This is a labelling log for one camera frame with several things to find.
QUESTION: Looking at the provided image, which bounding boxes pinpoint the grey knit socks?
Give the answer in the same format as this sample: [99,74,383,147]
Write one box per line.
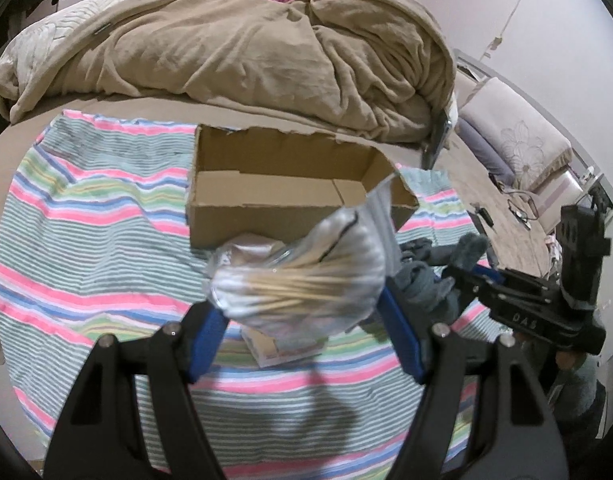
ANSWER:
[394,233,489,325]

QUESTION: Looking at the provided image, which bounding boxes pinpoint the bag of cotton swabs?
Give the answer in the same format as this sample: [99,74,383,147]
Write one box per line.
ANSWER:
[207,179,401,339]

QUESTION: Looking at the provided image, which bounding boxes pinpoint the cartoon tissue pack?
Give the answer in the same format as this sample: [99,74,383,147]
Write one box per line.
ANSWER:
[240,327,328,368]

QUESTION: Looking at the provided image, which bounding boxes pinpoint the black small charger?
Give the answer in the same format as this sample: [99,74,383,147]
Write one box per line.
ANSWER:
[472,203,494,228]

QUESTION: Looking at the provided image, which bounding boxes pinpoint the metal bed headboard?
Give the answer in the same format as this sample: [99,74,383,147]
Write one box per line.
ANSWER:
[455,49,613,216]

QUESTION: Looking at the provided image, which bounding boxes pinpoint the grey pillow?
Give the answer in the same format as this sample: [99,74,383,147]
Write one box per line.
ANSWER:
[457,118,515,186]

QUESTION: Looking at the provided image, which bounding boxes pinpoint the white embroidered pillow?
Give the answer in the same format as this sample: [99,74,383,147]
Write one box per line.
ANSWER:
[460,78,573,192]

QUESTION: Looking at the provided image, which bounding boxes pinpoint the striped colourful cloth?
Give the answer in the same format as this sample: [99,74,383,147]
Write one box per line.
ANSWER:
[0,108,508,480]

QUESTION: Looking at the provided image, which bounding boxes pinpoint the clear bag of small items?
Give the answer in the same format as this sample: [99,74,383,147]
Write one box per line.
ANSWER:
[207,233,285,276]

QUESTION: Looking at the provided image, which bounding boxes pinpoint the beige fleece blanket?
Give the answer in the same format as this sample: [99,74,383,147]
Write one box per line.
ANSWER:
[0,0,456,143]

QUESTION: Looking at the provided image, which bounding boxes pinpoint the brown cardboard box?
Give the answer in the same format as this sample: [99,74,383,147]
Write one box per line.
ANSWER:
[186,125,419,249]

